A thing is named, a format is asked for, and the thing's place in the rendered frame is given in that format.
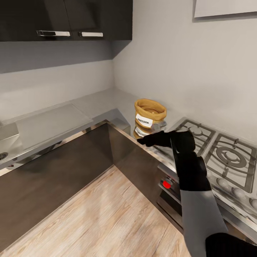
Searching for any popcorn bag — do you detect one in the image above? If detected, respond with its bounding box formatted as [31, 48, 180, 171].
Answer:
[135, 99, 167, 129]

